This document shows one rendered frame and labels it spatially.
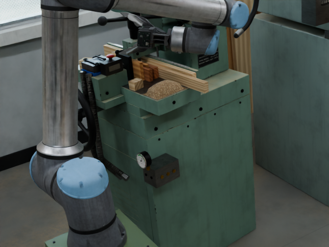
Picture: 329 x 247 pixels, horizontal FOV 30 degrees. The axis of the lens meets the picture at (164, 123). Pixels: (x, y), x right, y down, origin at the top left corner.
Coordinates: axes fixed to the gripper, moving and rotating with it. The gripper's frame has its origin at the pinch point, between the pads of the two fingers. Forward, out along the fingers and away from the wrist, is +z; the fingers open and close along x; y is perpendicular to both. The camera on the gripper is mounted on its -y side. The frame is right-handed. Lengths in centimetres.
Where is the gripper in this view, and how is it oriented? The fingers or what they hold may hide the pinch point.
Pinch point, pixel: (119, 32)
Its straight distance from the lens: 230.2
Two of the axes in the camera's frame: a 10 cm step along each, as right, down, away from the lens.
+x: -0.6, 9.5, 3.0
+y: -1.9, 2.9, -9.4
